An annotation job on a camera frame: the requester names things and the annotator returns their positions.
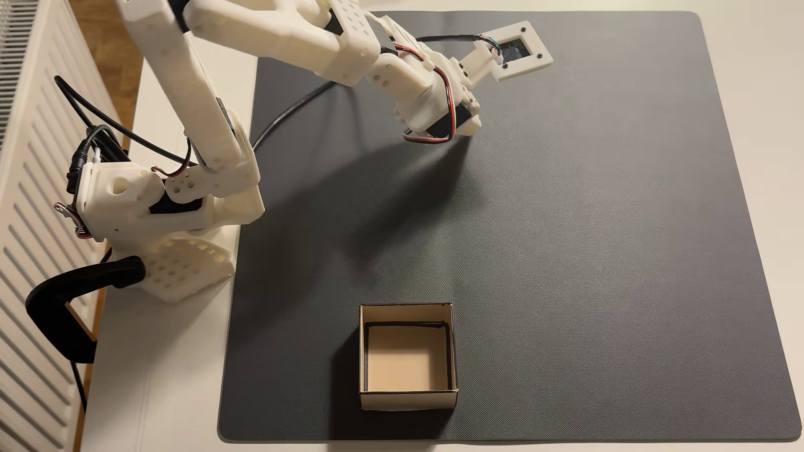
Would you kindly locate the white square camera box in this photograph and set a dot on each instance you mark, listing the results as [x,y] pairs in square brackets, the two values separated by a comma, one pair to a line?
[534,59]

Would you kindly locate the dark grey table mat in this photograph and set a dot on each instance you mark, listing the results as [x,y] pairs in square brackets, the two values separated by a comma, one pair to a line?
[597,251]

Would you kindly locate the open cardboard box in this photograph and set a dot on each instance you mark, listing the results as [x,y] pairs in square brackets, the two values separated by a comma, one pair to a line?
[408,358]

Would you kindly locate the white radiator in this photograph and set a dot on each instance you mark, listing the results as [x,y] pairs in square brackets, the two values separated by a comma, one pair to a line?
[31,351]

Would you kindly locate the black table clamp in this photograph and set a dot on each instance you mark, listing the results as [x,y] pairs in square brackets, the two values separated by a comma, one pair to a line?
[56,307]

